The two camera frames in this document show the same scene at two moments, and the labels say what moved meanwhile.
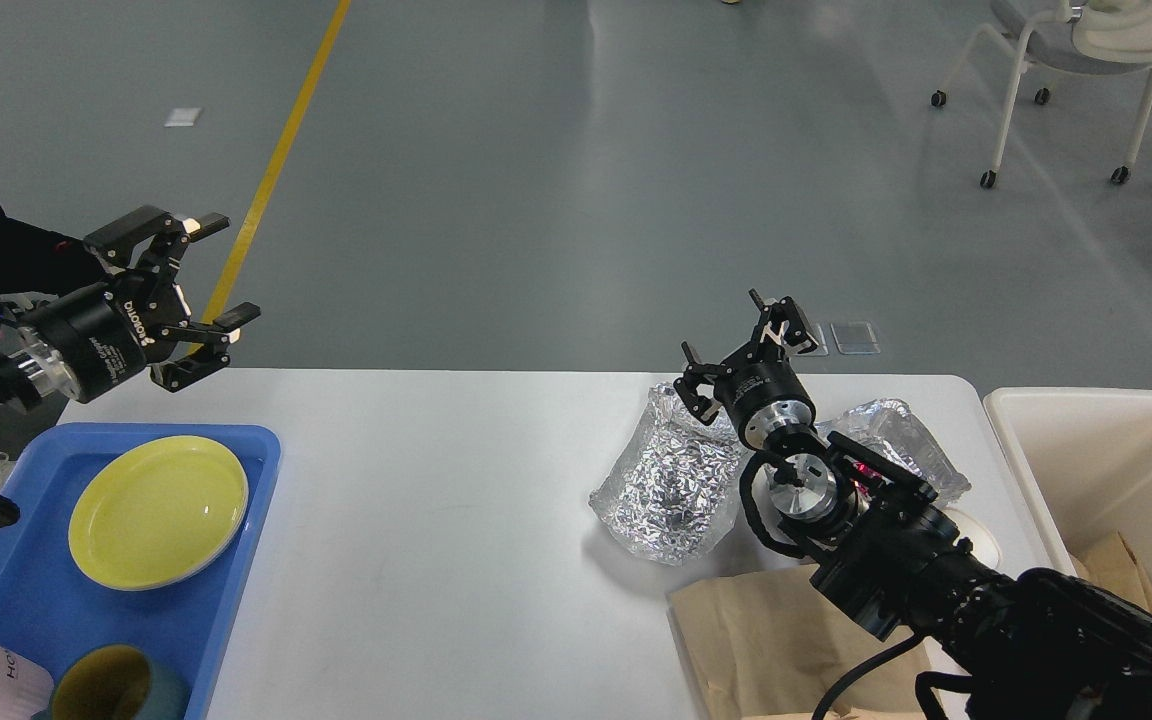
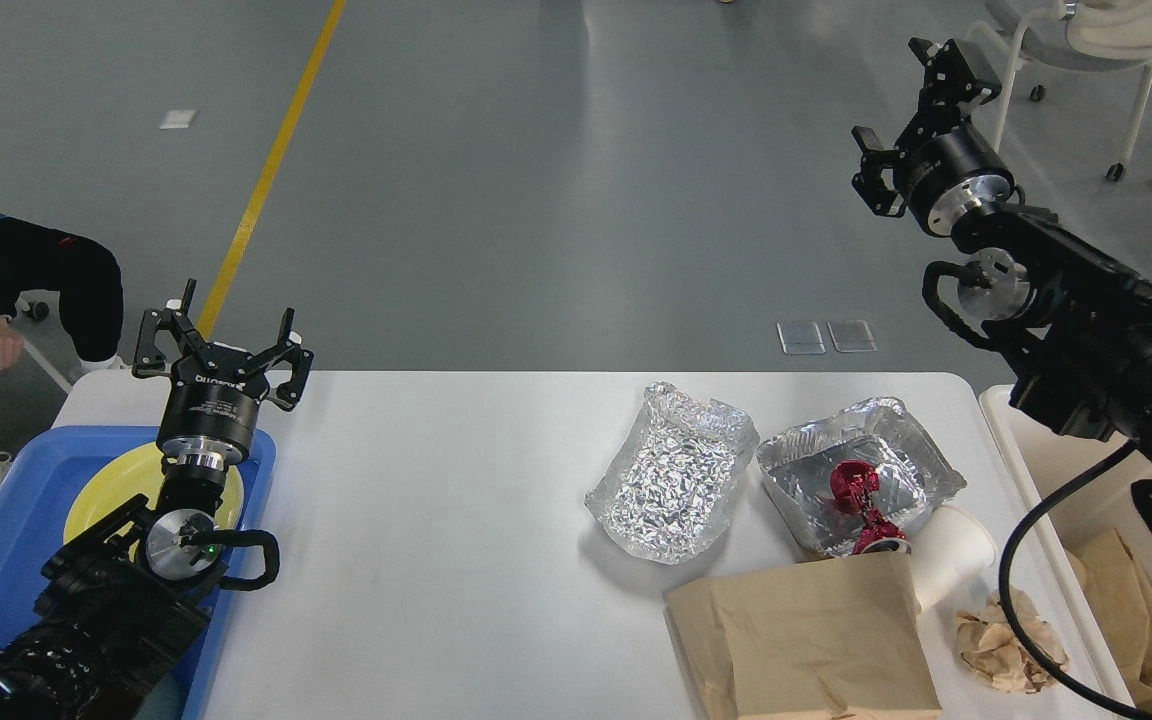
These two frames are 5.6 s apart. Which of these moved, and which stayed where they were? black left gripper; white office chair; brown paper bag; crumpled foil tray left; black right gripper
Moved: black left gripper; black right gripper
Stayed: crumpled foil tray left; brown paper bag; white office chair
